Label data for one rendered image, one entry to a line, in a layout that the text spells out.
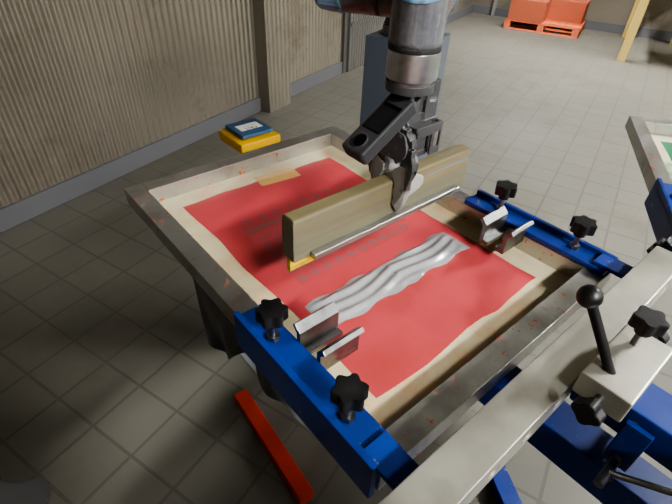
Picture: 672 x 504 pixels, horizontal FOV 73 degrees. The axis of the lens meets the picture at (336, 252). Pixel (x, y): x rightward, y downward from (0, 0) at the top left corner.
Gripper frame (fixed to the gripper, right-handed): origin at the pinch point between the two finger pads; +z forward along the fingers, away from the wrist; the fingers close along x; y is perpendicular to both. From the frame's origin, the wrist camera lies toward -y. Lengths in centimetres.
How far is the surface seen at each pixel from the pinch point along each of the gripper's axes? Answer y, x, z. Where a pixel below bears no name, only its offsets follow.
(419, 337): -7.9, -17.4, 13.5
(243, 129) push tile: 9, 65, 12
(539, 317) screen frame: 7.4, -28.0, 10.1
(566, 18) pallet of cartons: 693, 304, 95
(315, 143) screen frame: 20, 45, 12
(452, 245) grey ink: 14.8, -5.6, 13.0
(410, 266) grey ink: 3.2, -5.1, 12.8
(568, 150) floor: 302, 87, 111
